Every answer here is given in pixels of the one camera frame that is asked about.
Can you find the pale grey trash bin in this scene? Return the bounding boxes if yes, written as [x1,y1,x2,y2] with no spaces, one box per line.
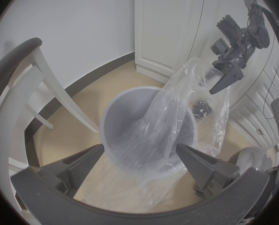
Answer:
[99,86,198,180]

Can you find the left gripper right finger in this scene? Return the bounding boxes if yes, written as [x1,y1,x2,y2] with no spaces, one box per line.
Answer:
[176,143,241,199]

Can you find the clear plastic bag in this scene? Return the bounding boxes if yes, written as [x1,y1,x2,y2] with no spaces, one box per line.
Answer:
[83,57,230,213]

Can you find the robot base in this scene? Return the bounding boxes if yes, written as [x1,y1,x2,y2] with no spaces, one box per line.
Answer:
[229,147,275,174]

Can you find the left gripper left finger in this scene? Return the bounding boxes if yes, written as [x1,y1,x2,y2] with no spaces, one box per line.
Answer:
[39,143,105,199]

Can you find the white wardrobe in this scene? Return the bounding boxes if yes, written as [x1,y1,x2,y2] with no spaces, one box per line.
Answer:
[134,0,271,98]

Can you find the black cable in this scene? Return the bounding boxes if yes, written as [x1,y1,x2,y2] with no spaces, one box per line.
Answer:
[262,53,279,119]

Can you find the crumpled black plastic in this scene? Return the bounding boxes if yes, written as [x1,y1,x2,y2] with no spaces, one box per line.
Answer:
[191,100,215,119]

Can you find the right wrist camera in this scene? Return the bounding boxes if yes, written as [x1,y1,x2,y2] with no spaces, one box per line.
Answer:
[211,38,230,56]

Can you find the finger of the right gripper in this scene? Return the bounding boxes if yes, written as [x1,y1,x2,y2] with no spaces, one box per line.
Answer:
[209,73,238,95]
[203,69,222,87]

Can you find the grey and white chair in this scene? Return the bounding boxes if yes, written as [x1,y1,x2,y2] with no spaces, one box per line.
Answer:
[0,27,100,213]

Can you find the white chest of drawers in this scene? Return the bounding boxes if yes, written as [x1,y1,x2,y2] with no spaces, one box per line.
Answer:
[229,62,279,149]

